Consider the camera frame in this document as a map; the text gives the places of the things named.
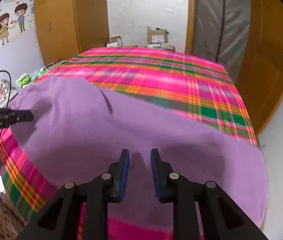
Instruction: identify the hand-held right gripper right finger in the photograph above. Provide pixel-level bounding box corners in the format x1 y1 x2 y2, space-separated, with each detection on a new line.
150 148 269 240

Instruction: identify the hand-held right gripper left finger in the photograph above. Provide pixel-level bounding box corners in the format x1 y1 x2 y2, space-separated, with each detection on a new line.
15 149 130 240

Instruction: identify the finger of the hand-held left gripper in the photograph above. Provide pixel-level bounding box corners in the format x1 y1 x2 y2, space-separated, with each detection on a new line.
14 109 34 124

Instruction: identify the purple fleece sweater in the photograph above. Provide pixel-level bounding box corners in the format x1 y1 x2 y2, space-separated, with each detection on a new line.
8 76 269 228

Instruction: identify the glass-topped side table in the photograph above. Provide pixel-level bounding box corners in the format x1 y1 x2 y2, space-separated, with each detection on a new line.
0 60 62 108

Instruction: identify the wooden wardrobe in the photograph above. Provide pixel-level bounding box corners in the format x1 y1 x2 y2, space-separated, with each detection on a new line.
33 0 110 65

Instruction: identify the pink green plaid bed sheet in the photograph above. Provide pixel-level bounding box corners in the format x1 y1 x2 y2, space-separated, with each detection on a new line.
0 47 258 240

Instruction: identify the white cardboard box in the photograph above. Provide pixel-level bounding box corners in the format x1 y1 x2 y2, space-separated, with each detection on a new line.
106 35 122 48

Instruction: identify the pile of wrapped parcels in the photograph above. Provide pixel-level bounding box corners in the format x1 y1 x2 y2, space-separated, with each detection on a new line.
145 42 176 52

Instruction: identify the brown labelled cardboard box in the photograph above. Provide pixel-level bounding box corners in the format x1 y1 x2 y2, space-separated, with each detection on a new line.
147 26 169 45

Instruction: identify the clear plastic door curtain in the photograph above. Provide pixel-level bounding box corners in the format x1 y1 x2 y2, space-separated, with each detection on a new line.
193 0 252 83

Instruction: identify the wooden door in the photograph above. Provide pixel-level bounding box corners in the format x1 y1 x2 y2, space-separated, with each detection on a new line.
235 0 283 135

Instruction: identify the cartoon wall sticker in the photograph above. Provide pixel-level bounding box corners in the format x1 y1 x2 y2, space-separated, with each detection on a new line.
0 0 36 55

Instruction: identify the wooden door frame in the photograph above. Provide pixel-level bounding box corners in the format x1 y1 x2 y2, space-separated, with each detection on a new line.
184 0 197 55

